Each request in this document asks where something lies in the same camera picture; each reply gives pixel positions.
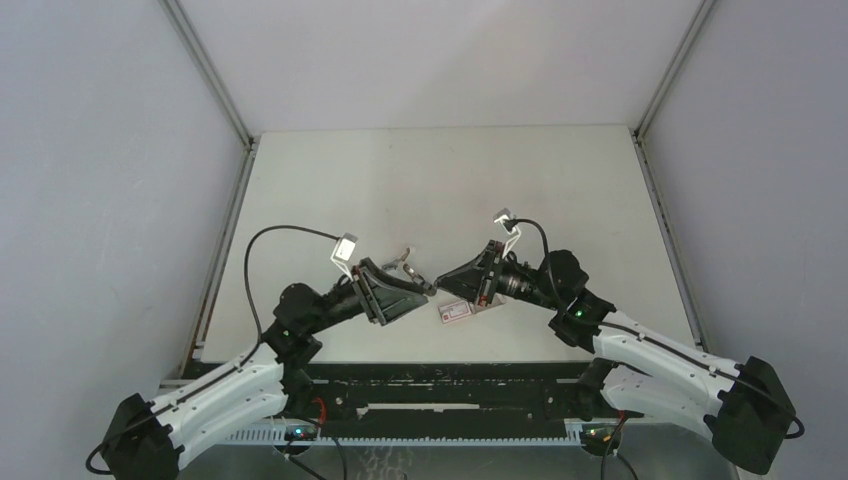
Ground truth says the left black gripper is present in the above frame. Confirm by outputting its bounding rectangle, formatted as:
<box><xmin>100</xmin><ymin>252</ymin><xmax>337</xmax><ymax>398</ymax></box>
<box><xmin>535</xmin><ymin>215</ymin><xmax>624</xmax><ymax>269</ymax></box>
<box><xmin>305</xmin><ymin>258</ymin><xmax>426</xmax><ymax>335</ymax></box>

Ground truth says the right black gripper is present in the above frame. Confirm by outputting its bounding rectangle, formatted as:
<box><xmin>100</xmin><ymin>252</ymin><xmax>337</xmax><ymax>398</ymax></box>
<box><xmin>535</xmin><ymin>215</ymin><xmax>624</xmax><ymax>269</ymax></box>
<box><xmin>435</xmin><ymin>241</ymin><xmax>561</xmax><ymax>312</ymax></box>

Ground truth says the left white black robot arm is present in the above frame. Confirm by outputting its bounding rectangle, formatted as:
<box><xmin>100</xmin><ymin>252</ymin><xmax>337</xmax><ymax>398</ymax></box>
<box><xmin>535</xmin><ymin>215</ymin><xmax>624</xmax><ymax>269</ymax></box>
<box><xmin>92</xmin><ymin>258</ymin><xmax>435</xmax><ymax>479</ymax></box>

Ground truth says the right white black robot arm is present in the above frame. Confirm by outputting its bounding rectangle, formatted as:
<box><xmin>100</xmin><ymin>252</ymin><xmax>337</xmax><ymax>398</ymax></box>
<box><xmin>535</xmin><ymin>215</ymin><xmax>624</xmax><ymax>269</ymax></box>
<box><xmin>435</xmin><ymin>241</ymin><xmax>806</xmax><ymax>475</ymax></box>

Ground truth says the left green circuit board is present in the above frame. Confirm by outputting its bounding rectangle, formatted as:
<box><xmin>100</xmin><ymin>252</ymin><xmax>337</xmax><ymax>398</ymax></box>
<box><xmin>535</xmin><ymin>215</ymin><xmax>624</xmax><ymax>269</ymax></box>
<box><xmin>284</xmin><ymin>425</ymin><xmax>319</xmax><ymax>442</ymax></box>

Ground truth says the green circuit board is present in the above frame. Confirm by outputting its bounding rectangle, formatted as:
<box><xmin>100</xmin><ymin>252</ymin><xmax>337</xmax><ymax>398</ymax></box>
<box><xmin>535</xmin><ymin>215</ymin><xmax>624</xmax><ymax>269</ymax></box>
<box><xmin>284</xmin><ymin>425</ymin><xmax>319</xmax><ymax>442</ymax></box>
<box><xmin>580</xmin><ymin>426</ymin><xmax>615</xmax><ymax>444</ymax></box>

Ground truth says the right green circuit board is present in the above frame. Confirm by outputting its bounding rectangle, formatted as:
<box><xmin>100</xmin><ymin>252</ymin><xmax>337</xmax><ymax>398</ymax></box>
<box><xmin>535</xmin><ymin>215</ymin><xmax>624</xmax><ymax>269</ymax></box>
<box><xmin>580</xmin><ymin>426</ymin><xmax>615</xmax><ymax>444</ymax></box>

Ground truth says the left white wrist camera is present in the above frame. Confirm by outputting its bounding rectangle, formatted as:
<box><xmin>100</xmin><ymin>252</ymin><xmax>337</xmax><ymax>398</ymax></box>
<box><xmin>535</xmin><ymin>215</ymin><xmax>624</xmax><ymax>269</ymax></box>
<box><xmin>330</xmin><ymin>233</ymin><xmax>358</xmax><ymax>280</ymax></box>

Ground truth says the right black camera cable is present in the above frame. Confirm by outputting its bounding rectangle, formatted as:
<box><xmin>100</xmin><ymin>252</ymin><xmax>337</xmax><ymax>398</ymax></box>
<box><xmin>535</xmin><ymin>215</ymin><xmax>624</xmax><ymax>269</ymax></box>
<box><xmin>513</xmin><ymin>218</ymin><xmax>806</xmax><ymax>441</ymax></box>

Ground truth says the black camera cable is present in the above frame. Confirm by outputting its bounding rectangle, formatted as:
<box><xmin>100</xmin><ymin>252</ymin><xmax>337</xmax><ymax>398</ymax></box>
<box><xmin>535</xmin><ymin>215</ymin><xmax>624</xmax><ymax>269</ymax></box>
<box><xmin>84</xmin><ymin>225</ymin><xmax>342</xmax><ymax>477</ymax></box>
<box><xmin>513</xmin><ymin>218</ymin><xmax>806</xmax><ymax>441</ymax></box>

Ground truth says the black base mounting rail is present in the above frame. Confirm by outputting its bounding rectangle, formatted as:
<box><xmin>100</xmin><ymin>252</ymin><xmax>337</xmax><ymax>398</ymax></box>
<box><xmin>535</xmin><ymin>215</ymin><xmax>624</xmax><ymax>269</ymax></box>
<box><xmin>286</xmin><ymin>361</ymin><xmax>620</xmax><ymax>436</ymax></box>

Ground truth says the left black camera cable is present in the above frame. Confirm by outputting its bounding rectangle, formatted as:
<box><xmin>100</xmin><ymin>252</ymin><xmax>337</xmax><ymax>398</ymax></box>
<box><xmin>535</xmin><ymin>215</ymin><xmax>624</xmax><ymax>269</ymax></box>
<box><xmin>84</xmin><ymin>225</ymin><xmax>342</xmax><ymax>477</ymax></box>

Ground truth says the white slotted cable duct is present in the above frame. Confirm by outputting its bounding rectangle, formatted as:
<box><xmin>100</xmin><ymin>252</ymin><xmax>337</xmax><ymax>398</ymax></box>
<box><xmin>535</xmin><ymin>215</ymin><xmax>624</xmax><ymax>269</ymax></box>
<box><xmin>218</xmin><ymin>422</ymin><xmax>587</xmax><ymax>447</ymax></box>

